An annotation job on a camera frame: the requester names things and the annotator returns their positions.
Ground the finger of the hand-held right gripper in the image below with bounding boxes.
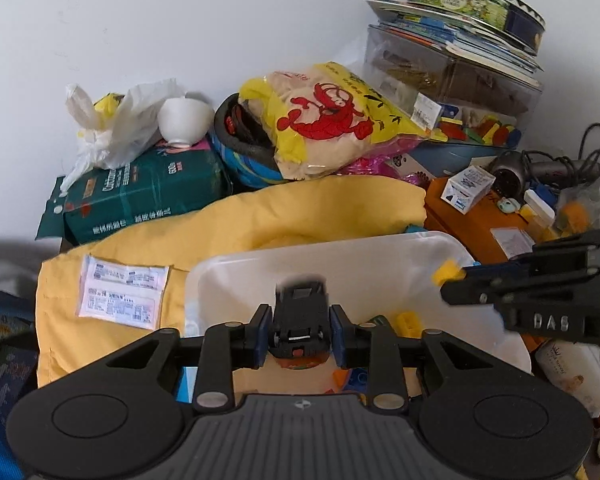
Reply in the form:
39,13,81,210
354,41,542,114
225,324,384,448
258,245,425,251
440,267,600,307
462,227,600,282

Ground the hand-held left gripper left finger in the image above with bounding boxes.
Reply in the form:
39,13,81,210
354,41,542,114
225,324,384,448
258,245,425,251
97,304,273,411

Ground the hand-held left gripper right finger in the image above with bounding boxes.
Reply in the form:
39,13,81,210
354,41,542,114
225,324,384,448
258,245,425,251
329,304,501,411

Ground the yellow toy brick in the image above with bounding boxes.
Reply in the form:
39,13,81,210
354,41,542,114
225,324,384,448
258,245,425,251
392,311,425,340
432,259,468,286

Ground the black toy car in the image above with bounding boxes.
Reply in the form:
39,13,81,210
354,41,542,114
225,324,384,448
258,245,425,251
270,275,333,361

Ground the white plastic bin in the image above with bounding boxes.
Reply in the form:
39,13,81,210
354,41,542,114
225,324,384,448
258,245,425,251
184,231,533,396

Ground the orange box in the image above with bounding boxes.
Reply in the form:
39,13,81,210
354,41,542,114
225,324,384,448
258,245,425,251
424,177,546,266

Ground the blue toy brick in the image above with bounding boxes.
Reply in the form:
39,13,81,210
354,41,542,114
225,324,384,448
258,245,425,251
342,367,371,396

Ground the white lotion bottle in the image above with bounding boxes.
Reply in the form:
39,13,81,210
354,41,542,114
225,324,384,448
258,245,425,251
535,340,600,418

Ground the small white cardboard box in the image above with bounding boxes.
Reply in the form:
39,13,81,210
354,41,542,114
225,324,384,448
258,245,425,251
440,165,497,216

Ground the grey hair dryer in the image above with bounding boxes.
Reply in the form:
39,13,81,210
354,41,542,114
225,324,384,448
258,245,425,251
487,150,600,198

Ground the yellow blanket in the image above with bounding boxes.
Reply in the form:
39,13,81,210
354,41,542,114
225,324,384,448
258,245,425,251
35,175,428,391

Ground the clear plastic bag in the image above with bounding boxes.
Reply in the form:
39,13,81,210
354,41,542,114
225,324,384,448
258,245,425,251
555,180,600,233

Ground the tray of colourful blocks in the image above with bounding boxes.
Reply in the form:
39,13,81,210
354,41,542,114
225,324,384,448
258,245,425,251
420,110,526,161

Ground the pink foil wrapper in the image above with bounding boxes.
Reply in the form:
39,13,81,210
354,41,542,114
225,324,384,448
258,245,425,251
337,157,431,188

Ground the black and blue helmet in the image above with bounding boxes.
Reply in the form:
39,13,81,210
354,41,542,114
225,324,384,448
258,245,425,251
211,92,286,191

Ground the dark green package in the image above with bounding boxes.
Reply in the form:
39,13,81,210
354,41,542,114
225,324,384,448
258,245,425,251
35,137,233,246

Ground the clear plastic box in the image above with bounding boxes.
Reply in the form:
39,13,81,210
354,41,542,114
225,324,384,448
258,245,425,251
364,25,543,126

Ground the yellow bag with red print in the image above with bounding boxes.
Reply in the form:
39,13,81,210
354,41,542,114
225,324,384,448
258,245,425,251
239,61,431,181

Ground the stack of books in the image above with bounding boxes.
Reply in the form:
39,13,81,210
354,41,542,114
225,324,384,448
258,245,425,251
365,0,543,73

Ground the white bowl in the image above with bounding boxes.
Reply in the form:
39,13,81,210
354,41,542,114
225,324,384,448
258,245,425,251
157,92,216,148

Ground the white plastic bag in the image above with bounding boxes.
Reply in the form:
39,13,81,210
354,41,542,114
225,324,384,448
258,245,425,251
60,79,188,193

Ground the blue fabric bag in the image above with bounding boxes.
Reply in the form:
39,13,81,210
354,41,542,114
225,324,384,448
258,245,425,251
0,285,38,480

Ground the black cable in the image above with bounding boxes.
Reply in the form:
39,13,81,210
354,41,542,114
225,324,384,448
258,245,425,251
522,122,600,181

